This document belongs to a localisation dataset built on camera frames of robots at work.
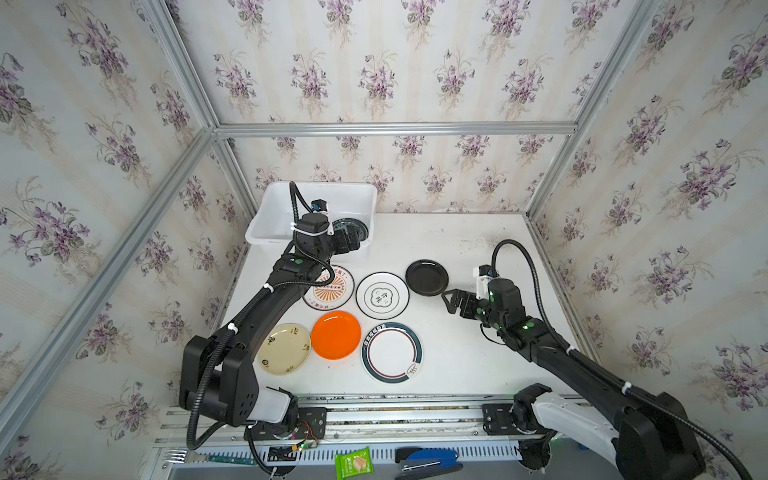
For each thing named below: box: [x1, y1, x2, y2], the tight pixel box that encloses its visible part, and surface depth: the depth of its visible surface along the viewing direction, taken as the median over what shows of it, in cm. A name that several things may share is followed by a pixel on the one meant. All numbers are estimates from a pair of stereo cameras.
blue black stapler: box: [395, 447, 463, 480], surface depth 68 cm
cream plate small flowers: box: [257, 323, 312, 376], surface depth 86 cm
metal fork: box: [165, 450, 209, 463], surface depth 70 cm
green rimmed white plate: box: [361, 322, 424, 385], surface depth 86 cm
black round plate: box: [405, 259, 449, 296], surface depth 103 cm
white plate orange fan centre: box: [302, 265, 355, 311], surface depth 98 cm
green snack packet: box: [335, 446, 374, 480], surface depth 69 cm
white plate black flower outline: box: [355, 271, 410, 320], surface depth 97 cm
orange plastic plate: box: [311, 311, 362, 360], surface depth 89 cm
